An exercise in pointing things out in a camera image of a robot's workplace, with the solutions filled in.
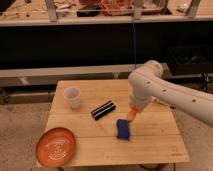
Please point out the orange pepper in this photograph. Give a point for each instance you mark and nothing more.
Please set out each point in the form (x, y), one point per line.
(132, 114)

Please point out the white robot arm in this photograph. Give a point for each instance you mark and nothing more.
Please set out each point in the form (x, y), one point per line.
(146, 82)

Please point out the white ceramic cup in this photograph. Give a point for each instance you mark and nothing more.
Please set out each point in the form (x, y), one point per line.
(72, 96)

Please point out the black white striped block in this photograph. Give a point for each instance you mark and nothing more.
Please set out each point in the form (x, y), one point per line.
(103, 110)

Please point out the wooden table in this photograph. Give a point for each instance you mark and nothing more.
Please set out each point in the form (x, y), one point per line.
(155, 137)

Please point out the blue sponge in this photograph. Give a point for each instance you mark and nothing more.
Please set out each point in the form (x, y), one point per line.
(123, 130)

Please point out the orange plate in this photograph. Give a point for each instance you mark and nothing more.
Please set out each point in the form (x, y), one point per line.
(56, 147)

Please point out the black bin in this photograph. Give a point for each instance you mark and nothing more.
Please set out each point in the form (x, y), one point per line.
(187, 60)

